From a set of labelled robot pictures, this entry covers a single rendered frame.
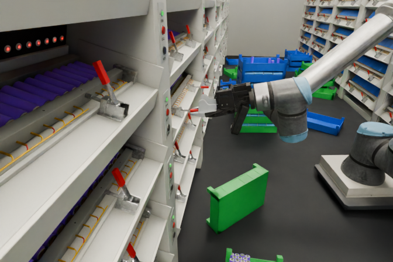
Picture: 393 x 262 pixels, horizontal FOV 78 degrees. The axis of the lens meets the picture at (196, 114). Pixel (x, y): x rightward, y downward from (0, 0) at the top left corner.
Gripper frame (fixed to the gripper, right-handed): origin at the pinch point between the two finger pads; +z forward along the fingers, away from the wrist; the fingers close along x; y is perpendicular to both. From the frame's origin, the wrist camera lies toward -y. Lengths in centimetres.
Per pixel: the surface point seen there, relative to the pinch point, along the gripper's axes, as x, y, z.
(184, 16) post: -43, 31, 5
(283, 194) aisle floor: -28, -64, -28
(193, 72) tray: -42.3, 4.6, 7.2
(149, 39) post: 27.4, 28.3, -1.3
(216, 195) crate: -0.1, -36.7, -0.2
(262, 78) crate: -94, -19, -28
